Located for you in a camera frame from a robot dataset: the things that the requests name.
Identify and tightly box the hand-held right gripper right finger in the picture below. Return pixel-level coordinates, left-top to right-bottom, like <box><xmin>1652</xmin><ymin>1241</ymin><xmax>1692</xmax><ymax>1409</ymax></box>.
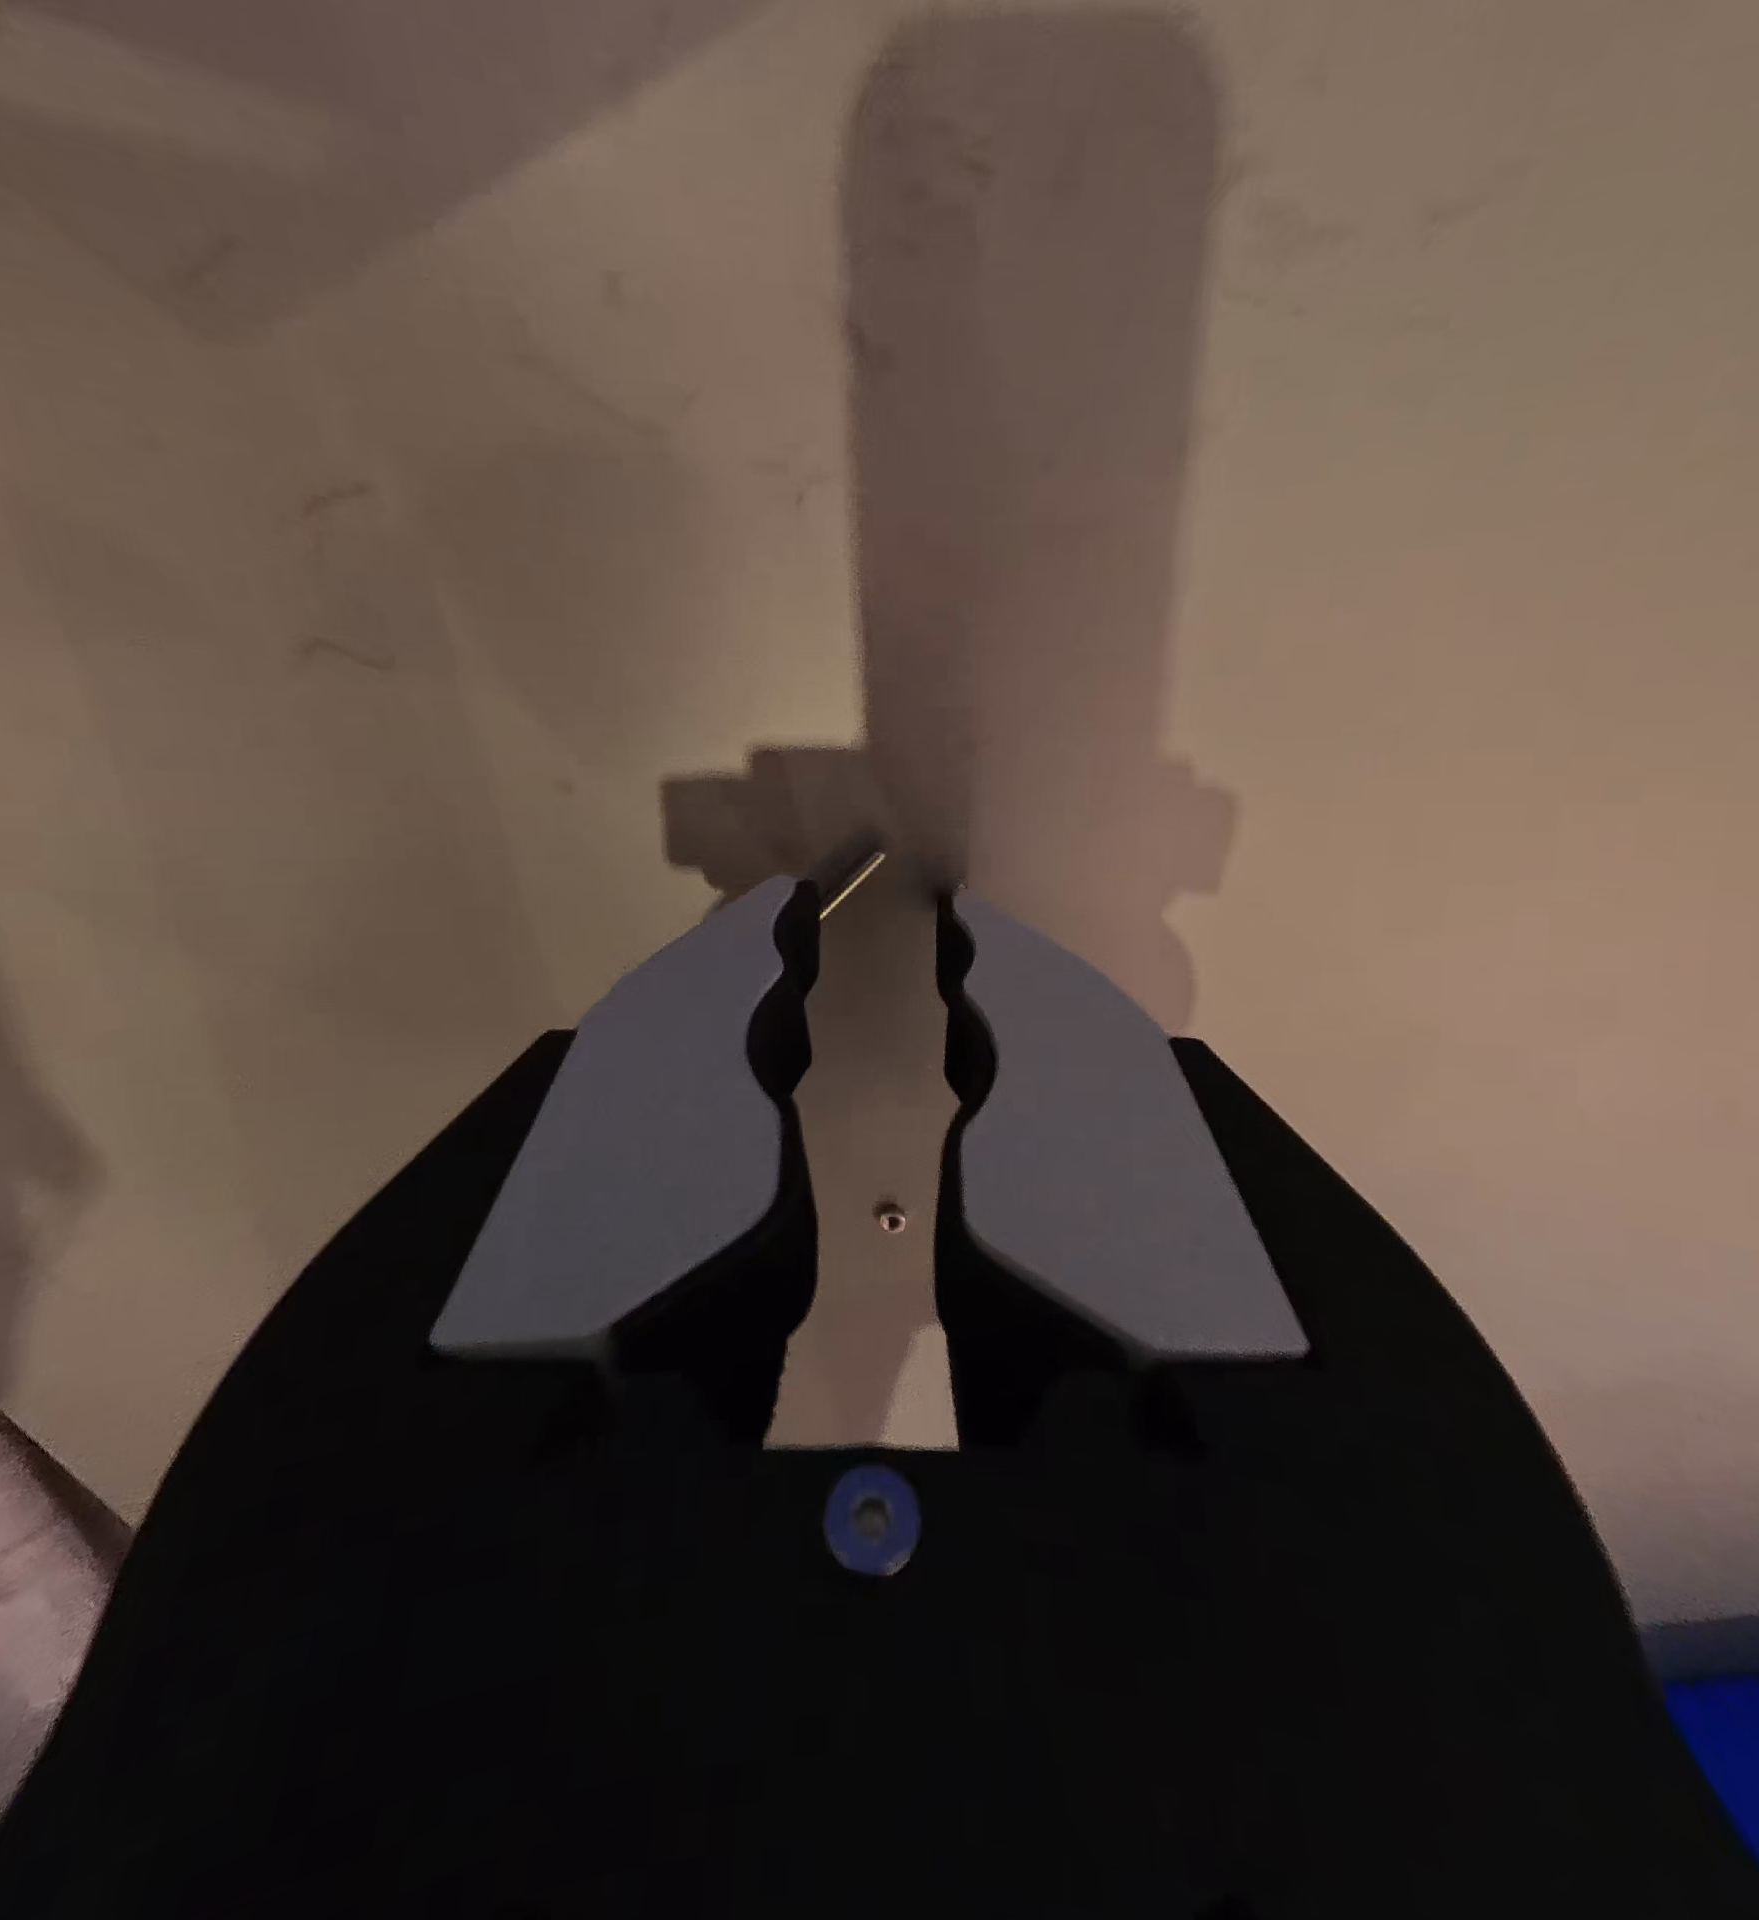
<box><xmin>935</xmin><ymin>893</ymin><xmax>1314</xmax><ymax>1427</ymax></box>

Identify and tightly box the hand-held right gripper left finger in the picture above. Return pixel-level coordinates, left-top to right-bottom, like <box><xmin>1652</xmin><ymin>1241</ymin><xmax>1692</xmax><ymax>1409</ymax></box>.
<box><xmin>429</xmin><ymin>874</ymin><xmax>825</xmax><ymax>1416</ymax></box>

